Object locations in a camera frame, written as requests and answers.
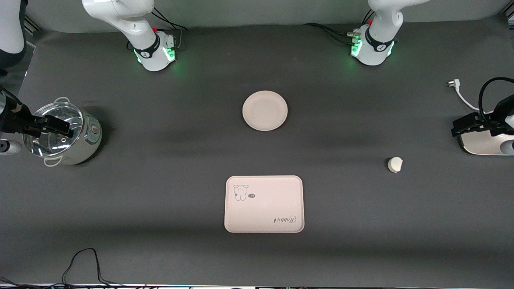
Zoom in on round beige plate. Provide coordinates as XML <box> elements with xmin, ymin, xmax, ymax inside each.
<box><xmin>242</xmin><ymin>91</ymin><xmax>288</xmax><ymax>132</ymax></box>

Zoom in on beige rectangular rabbit tray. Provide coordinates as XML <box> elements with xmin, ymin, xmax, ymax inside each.
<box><xmin>224</xmin><ymin>175</ymin><xmax>305</xmax><ymax>233</ymax></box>

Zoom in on cream white toaster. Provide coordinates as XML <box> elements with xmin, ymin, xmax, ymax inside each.
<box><xmin>459</xmin><ymin>110</ymin><xmax>514</xmax><ymax>156</ymax></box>

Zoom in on cooking pot with glass lid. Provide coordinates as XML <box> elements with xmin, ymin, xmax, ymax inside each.
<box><xmin>22</xmin><ymin>97</ymin><xmax>103</xmax><ymax>167</ymax></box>

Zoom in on dark grey table mat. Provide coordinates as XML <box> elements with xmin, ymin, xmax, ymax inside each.
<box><xmin>0</xmin><ymin>15</ymin><xmax>514</xmax><ymax>288</ymax></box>

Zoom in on white toaster power cord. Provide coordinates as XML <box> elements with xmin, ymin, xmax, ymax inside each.
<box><xmin>447</xmin><ymin>79</ymin><xmax>487</xmax><ymax>114</ymax></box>

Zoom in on aluminium frame rail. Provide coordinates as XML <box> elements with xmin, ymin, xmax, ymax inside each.
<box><xmin>25</xmin><ymin>15</ymin><xmax>43</xmax><ymax>33</ymax></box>

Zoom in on black looped floor cable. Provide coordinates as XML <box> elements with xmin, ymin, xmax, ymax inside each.
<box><xmin>60</xmin><ymin>248</ymin><xmax>121</xmax><ymax>288</ymax></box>

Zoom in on black right arm base cables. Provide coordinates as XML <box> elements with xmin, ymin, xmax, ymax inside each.
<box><xmin>151</xmin><ymin>6</ymin><xmax>188</xmax><ymax>52</ymax></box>

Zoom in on black arm base cables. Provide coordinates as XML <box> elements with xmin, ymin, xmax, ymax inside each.
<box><xmin>151</xmin><ymin>6</ymin><xmax>188</xmax><ymax>52</ymax></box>
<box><xmin>303</xmin><ymin>9</ymin><xmax>375</xmax><ymax>45</ymax></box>

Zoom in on black left arm base cables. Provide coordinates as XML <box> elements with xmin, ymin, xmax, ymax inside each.
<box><xmin>303</xmin><ymin>9</ymin><xmax>375</xmax><ymax>45</ymax></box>

